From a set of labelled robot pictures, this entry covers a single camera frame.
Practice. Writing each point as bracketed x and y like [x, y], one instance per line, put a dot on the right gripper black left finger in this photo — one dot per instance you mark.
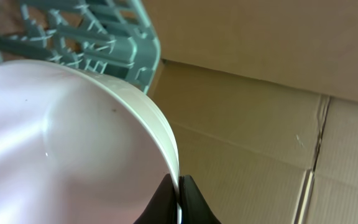
[162, 208]

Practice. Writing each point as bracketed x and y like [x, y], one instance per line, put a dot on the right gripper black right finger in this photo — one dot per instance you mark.
[195, 209]

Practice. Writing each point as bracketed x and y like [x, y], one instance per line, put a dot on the pink food bowl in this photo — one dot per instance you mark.
[79, 147]

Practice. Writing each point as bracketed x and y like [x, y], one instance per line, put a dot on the grey dishwasher rack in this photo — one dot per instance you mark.
[114, 38]

